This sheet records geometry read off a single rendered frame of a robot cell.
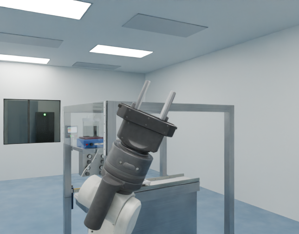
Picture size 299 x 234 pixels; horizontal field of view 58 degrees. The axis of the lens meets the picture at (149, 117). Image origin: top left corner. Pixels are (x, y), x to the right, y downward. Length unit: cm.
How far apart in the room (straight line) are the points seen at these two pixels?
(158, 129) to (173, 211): 255
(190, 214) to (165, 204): 38
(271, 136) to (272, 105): 50
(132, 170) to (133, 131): 7
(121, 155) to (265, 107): 446
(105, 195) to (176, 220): 260
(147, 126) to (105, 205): 16
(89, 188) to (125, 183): 8
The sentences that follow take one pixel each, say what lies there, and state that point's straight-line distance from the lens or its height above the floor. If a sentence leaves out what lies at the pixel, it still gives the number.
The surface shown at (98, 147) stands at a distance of 182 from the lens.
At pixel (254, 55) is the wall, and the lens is 515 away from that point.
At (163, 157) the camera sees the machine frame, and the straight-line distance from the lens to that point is 312.
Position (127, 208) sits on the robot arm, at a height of 136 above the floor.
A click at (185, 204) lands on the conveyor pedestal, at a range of 311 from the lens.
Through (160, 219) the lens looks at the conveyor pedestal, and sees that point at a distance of 296.
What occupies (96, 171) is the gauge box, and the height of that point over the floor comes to 107.
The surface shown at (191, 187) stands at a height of 77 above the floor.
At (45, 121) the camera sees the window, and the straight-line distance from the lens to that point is 763.
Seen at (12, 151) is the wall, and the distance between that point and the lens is 752.
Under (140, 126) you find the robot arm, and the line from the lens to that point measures 52.
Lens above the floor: 154
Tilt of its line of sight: level
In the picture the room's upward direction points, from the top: straight up
